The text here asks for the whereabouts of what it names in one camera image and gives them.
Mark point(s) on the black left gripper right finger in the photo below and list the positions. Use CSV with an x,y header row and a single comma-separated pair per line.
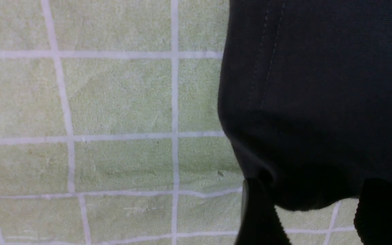
x,y
373,217

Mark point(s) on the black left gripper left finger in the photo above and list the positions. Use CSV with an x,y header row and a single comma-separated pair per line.
x,y
260,223

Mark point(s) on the dark gray long-sleeve top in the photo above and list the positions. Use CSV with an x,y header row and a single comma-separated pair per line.
x,y
305,96

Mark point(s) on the light green checkered tablecloth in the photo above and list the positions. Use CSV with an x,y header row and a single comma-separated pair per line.
x,y
108,125

